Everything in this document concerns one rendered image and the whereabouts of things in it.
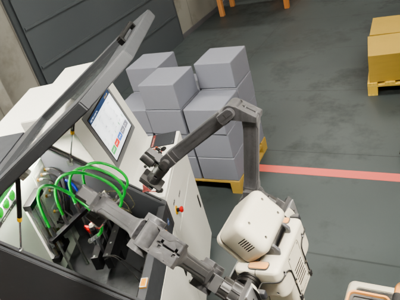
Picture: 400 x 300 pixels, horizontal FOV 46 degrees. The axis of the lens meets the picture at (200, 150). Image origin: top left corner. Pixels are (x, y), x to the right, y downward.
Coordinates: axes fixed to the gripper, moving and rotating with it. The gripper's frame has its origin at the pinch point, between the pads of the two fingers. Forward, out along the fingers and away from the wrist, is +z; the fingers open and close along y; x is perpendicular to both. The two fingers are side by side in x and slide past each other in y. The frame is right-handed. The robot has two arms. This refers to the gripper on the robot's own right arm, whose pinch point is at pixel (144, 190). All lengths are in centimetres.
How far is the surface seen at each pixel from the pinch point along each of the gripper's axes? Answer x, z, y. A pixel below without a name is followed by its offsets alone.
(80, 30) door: -333, 211, 169
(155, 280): 20.1, 21.8, -28.3
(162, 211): -18.6, 26.6, -15.1
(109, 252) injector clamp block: 14.5, 33.3, -4.6
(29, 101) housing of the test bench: -51, 56, 83
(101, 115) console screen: -50, 28, 42
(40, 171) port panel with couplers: -4, 38, 46
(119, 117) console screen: -68, 38, 35
